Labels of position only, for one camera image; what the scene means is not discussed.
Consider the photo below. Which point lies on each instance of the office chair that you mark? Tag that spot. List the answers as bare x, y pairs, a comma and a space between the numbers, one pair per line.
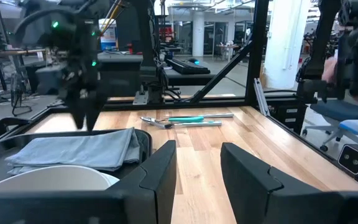
337, 110

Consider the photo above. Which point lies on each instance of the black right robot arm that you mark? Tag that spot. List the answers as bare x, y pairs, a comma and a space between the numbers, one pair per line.
146, 37

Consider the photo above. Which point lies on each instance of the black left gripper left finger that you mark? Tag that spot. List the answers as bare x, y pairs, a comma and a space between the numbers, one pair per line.
73, 208

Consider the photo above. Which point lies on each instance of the white round column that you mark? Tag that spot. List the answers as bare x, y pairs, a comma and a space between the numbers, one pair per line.
198, 37

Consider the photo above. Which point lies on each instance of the black floor box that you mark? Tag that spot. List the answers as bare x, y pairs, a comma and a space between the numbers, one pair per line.
47, 79

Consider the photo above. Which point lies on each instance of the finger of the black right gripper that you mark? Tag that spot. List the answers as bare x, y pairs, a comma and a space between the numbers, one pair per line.
94, 105
77, 107

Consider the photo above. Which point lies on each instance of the white square column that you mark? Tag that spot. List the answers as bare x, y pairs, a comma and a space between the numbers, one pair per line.
286, 43

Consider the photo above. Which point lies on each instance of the black desk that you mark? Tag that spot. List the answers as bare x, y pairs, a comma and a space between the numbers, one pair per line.
191, 78
117, 71

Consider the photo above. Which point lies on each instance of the silver mount plate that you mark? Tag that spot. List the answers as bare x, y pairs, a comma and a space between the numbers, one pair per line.
140, 99

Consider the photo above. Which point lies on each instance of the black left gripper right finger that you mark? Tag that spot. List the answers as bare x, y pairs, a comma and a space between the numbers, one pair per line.
291, 208

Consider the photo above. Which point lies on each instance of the black rectangular tray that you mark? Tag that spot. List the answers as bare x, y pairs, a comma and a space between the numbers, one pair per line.
145, 146

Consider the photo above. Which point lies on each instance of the silver aluminium bar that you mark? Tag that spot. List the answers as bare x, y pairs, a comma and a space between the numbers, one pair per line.
261, 99

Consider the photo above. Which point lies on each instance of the red tool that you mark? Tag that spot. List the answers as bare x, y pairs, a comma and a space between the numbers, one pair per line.
130, 49

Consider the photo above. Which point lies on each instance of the mouse with blue light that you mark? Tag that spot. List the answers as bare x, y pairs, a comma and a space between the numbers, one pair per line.
194, 61

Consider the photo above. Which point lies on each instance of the table-level camera box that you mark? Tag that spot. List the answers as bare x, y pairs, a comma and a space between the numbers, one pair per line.
351, 160

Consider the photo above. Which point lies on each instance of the black keyboard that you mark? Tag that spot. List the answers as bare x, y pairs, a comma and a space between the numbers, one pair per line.
188, 67

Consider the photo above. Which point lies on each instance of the black table clamp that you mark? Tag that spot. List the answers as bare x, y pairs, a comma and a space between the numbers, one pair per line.
8, 124

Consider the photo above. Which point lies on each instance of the white and blue jug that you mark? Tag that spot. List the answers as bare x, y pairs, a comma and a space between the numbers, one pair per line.
107, 37

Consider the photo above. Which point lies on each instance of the white round plate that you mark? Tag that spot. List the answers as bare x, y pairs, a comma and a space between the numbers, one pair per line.
112, 180

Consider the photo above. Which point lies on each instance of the black floor fan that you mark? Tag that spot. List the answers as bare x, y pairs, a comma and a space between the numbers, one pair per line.
19, 90

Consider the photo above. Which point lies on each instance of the white table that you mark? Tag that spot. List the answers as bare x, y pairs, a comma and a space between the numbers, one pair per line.
227, 46

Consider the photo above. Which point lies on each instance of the grey cloth napkin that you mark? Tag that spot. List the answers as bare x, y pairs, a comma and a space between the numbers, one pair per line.
73, 149

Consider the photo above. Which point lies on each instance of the black drawer unit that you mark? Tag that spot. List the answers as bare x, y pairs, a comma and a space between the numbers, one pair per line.
287, 119

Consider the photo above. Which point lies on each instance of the black metal table frame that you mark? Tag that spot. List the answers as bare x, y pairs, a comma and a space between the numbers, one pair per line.
256, 46

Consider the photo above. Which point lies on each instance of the wooden top workbench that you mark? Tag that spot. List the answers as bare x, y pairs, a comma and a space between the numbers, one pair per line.
20, 52

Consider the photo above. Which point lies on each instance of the person's hand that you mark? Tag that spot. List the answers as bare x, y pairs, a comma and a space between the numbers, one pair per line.
328, 70

